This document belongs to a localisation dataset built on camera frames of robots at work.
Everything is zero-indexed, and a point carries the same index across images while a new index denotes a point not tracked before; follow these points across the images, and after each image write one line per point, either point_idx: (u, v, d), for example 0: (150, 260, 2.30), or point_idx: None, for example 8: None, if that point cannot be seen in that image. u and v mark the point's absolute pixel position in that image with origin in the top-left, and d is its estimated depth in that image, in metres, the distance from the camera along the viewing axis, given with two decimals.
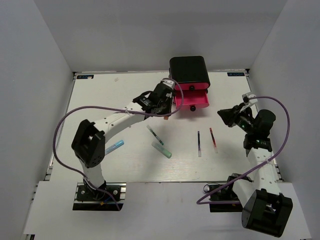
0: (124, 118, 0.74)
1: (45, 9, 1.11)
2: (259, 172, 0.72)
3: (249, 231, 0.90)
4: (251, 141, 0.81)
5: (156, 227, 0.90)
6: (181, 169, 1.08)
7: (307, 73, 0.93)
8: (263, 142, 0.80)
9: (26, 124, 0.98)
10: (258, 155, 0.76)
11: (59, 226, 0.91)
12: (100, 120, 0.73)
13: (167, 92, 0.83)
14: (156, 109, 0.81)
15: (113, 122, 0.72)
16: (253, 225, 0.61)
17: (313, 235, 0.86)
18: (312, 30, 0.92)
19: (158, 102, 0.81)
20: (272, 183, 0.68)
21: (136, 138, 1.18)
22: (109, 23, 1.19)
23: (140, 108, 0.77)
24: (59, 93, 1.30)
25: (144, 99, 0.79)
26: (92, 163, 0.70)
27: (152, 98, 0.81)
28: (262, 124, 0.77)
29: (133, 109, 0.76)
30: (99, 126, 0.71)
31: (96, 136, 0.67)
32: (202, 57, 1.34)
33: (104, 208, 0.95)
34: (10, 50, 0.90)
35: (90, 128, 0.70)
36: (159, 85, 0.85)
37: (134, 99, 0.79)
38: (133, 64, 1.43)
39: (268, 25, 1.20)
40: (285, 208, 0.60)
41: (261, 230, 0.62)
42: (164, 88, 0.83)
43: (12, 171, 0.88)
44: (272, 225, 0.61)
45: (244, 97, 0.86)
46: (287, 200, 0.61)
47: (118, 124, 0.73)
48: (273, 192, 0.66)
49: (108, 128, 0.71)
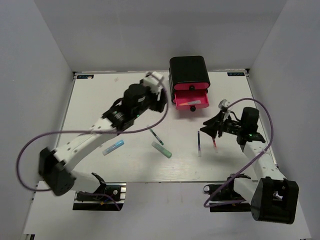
0: (91, 140, 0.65)
1: (45, 8, 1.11)
2: (259, 163, 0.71)
3: (250, 231, 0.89)
4: (244, 137, 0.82)
5: (156, 226, 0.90)
6: (181, 169, 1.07)
7: (308, 72, 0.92)
8: (256, 135, 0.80)
9: (27, 124, 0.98)
10: (254, 147, 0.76)
11: (59, 226, 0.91)
12: (62, 146, 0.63)
13: (138, 99, 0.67)
14: (130, 120, 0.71)
15: (76, 147, 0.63)
16: (265, 216, 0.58)
17: (314, 235, 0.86)
18: (312, 29, 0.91)
19: (130, 114, 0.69)
20: (273, 170, 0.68)
21: (136, 138, 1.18)
22: (109, 23, 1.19)
23: (109, 126, 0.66)
24: (59, 92, 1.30)
25: (111, 114, 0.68)
26: (58, 192, 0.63)
27: (124, 107, 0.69)
28: (250, 117, 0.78)
29: (101, 128, 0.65)
30: (60, 155, 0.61)
31: (58, 166, 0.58)
32: (202, 57, 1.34)
33: (104, 208, 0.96)
34: (10, 50, 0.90)
35: (51, 157, 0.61)
36: (128, 90, 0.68)
37: (101, 116, 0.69)
38: (133, 64, 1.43)
39: (268, 24, 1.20)
40: (293, 193, 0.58)
41: (273, 220, 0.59)
42: (133, 94, 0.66)
43: (12, 171, 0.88)
44: (284, 212, 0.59)
45: (222, 107, 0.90)
46: (292, 184, 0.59)
47: (83, 148, 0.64)
48: (277, 177, 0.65)
49: (71, 155, 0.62)
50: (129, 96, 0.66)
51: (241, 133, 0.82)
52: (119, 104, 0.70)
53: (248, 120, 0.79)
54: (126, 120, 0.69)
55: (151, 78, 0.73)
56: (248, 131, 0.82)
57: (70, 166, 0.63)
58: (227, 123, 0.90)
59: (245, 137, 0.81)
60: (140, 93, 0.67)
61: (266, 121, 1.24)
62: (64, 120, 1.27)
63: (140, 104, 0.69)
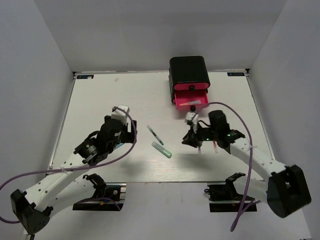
0: (62, 178, 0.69)
1: (45, 8, 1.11)
2: (256, 161, 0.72)
3: (250, 231, 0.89)
4: (224, 140, 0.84)
5: (155, 227, 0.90)
6: (181, 169, 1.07)
7: (307, 72, 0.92)
8: (232, 133, 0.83)
9: (27, 124, 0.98)
10: (241, 147, 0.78)
11: (59, 226, 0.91)
12: (34, 187, 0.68)
13: (114, 133, 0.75)
14: (103, 154, 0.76)
15: (47, 188, 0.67)
16: (288, 207, 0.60)
17: (314, 235, 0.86)
18: (312, 29, 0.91)
19: (104, 147, 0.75)
20: (272, 162, 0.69)
21: (136, 139, 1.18)
22: (109, 23, 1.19)
23: (81, 162, 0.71)
24: (59, 92, 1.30)
25: (87, 149, 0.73)
26: (35, 229, 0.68)
27: (99, 141, 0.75)
28: (218, 119, 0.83)
29: (72, 165, 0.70)
30: (31, 198, 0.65)
31: (28, 209, 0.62)
32: (202, 57, 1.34)
33: (104, 208, 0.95)
34: (9, 50, 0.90)
35: (22, 200, 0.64)
36: (105, 125, 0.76)
37: (76, 151, 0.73)
38: (133, 64, 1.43)
39: (268, 24, 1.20)
40: (298, 174, 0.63)
41: (297, 207, 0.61)
42: (109, 128, 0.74)
43: (12, 171, 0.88)
44: (301, 194, 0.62)
45: (188, 121, 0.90)
46: (292, 167, 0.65)
47: (54, 188, 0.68)
48: (279, 168, 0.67)
49: (41, 196, 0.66)
50: (106, 130, 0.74)
51: (219, 137, 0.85)
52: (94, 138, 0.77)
53: (217, 123, 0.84)
54: (101, 152, 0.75)
55: (119, 111, 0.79)
56: (223, 133, 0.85)
57: (41, 208, 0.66)
58: (201, 134, 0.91)
59: (223, 139, 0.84)
60: (116, 127, 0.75)
61: (266, 121, 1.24)
62: (64, 120, 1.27)
63: (116, 137, 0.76)
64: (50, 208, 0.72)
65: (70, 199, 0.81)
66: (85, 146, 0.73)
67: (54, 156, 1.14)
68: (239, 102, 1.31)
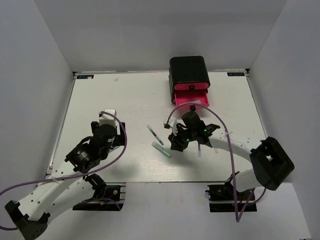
0: (54, 187, 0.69)
1: (45, 8, 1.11)
2: (234, 143, 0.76)
3: (250, 231, 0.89)
4: (203, 136, 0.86)
5: (155, 226, 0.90)
6: (181, 169, 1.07)
7: (307, 73, 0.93)
8: (207, 128, 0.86)
9: (27, 124, 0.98)
10: (218, 137, 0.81)
11: (59, 225, 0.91)
12: (27, 197, 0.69)
13: (107, 139, 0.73)
14: (96, 161, 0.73)
15: (39, 199, 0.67)
16: (276, 178, 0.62)
17: (313, 235, 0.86)
18: (312, 29, 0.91)
19: (97, 154, 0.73)
20: (249, 140, 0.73)
21: (136, 139, 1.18)
22: (109, 23, 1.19)
23: (72, 171, 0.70)
24: (59, 92, 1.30)
25: (77, 155, 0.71)
26: (34, 235, 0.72)
27: (91, 147, 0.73)
28: (191, 118, 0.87)
29: (63, 174, 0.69)
30: (24, 209, 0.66)
31: (21, 221, 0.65)
32: (202, 57, 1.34)
33: (104, 208, 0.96)
34: (9, 50, 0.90)
35: (16, 211, 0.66)
36: (98, 130, 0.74)
37: (65, 158, 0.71)
38: (133, 64, 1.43)
39: (268, 24, 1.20)
40: (274, 144, 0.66)
41: (283, 174, 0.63)
42: (102, 135, 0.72)
43: (12, 171, 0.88)
44: (283, 161, 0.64)
45: (165, 125, 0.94)
46: (269, 140, 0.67)
47: (46, 198, 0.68)
48: (256, 144, 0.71)
49: (34, 206, 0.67)
50: (99, 135, 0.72)
51: (198, 134, 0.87)
52: (87, 144, 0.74)
53: (191, 123, 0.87)
54: (92, 157, 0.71)
55: (106, 116, 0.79)
56: (200, 130, 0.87)
57: (37, 217, 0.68)
58: (180, 135, 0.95)
59: (202, 135, 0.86)
60: (109, 133, 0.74)
61: (266, 121, 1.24)
62: (64, 120, 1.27)
63: (108, 143, 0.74)
64: (47, 214, 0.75)
65: (69, 201, 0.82)
66: (76, 152, 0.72)
67: (55, 156, 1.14)
68: (239, 102, 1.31)
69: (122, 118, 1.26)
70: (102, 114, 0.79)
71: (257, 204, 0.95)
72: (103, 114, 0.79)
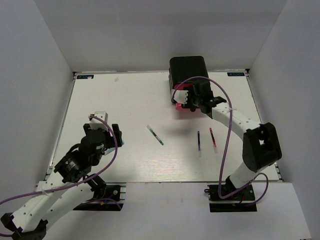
0: (44, 199, 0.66)
1: (45, 9, 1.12)
2: (234, 120, 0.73)
3: (249, 231, 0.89)
4: (206, 106, 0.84)
5: (155, 226, 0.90)
6: (181, 169, 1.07)
7: (307, 73, 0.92)
8: (215, 99, 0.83)
9: (27, 124, 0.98)
10: (222, 110, 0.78)
11: (60, 226, 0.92)
12: (21, 209, 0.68)
13: (96, 146, 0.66)
14: (86, 169, 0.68)
15: (31, 211, 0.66)
16: (259, 161, 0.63)
17: (313, 235, 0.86)
18: (311, 29, 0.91)
19: (87, 162, 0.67)
20: (249, 121, 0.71)
21: (136, 139, 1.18)
22: (109, 23, 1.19)
23: (61, 182, 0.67)
24: (59, 93, 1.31)
25: (66, 165, 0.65)
26: None
27: (81, 155, 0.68)
28: (201, 86, 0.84)
29: (53, 185, 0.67)
30: (17, 222, 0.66)
31: (16, 233, 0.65)
32: (203, 57, 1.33)
33: (104, 208, 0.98)
34: (9, 50, 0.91)
35: (10, 223, 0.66)
36: (86, 137, 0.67)
37: (54, 169, 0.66)
38: (133, 64, 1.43)
39: (269, 24, 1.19)
40: (271, 131, 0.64)
41: (268, 160, 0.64)
42: (90, 142, 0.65)
43: (12, 171, 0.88)
44: (273, 150, 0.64)
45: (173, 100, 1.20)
46: (269, 125, 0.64)
47: (38, 210, 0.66)
48: (254, 125, 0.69)
49: (27, 219, 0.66)
50: (87, 144, 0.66)
51: (203, 103, 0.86)
52: (76, 151, 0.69)
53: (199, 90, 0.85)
54: (83, 166, 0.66)
55: (95, 120, 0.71)
56: (207, 99, 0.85)
57: (33, 227, 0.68)
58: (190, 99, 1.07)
59: (206, 105, 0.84)
60: (98, 140, 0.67)
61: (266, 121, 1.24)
62: (64, 120, 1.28)
63: (98, 150, 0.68)
64: (45, 222, 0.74)
65: (66, 207, 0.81)
66: (66, 163, 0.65)
67: (55, 156, 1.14)
68: (239, 102, 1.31)
69: (121, 118, 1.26)
70: (89, 118, 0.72)
71: (257, 204, 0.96)
72: (90, 118, 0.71)
